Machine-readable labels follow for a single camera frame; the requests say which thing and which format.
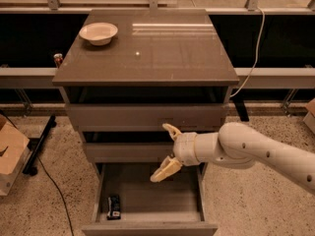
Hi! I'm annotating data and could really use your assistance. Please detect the grey middle drawer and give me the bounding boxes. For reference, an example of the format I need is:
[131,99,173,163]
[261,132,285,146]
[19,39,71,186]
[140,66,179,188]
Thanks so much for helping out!
[84,143,173,163]

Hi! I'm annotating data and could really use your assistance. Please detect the grey metal rail frame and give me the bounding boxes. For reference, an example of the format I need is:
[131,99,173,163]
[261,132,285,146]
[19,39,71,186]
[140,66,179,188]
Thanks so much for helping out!
[0,0,315,89]

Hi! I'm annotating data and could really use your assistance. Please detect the black stand leg left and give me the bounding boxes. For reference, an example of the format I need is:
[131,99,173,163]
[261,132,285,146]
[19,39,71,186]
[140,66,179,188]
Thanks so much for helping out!
[23,115,56,176]

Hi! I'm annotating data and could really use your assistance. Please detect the grey drawer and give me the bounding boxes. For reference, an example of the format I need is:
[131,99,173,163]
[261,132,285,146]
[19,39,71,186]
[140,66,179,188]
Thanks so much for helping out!
[84,143,173,163]
[83,163,218,236]
[66,104,228,132]

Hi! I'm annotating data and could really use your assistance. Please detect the dark blueberry rxbar wrapper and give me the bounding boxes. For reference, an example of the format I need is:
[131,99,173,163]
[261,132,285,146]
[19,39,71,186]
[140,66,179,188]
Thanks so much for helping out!
[107,195,121,220]

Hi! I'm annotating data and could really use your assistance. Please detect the black bracket behind cabinet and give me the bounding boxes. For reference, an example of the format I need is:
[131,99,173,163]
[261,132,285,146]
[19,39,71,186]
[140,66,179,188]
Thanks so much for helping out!
[232,94,249,122]

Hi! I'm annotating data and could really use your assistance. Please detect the box at right edge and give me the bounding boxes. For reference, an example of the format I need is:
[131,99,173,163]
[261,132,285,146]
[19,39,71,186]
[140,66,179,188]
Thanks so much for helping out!
[303,98,315,134]

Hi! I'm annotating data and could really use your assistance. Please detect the red soda can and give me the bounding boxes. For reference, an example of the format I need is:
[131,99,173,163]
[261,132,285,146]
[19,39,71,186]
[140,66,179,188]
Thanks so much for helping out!
[53,53,63,68]

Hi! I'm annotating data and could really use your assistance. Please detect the grey bottom drawer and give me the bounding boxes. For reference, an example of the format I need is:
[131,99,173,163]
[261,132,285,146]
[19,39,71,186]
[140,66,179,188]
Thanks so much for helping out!
[83,163,218,236]

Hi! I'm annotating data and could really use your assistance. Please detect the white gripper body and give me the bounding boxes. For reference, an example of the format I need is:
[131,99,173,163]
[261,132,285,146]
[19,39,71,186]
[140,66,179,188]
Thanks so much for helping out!
[173,132,199,166]

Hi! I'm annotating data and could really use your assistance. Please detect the grey top drawer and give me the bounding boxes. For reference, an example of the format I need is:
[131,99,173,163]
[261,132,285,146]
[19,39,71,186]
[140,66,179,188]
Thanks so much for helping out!
[66,104,228,132]

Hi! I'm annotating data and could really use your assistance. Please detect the white cable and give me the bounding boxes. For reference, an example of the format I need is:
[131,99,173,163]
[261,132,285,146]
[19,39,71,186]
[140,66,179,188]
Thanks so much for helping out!
[229,7,266,99]

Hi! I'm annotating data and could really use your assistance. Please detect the cardboard box left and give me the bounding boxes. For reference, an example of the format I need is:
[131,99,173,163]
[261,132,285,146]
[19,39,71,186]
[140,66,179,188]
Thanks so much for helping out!
[0,115,30,196]

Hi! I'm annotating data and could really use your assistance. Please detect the black floor cable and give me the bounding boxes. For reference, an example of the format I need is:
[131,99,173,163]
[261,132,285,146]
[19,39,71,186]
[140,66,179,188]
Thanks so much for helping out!
[0,110,76,236]

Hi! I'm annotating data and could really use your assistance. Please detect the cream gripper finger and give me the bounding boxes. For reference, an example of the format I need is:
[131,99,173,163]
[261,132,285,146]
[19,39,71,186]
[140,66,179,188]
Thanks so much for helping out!
[162,123,181,141]
[150,156,182,183]

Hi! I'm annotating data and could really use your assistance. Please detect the white ceramic bowl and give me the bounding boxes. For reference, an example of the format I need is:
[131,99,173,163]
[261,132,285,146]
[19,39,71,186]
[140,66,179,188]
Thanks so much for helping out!
[79,23,118,46]

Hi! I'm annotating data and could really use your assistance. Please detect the grey drawer cabinet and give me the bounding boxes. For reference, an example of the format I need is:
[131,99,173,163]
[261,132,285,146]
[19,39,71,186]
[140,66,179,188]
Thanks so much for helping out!
[51,8,240,182]

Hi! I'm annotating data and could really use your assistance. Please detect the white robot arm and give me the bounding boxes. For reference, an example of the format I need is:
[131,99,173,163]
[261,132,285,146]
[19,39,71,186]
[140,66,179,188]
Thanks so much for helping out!
[151,122,315,193]

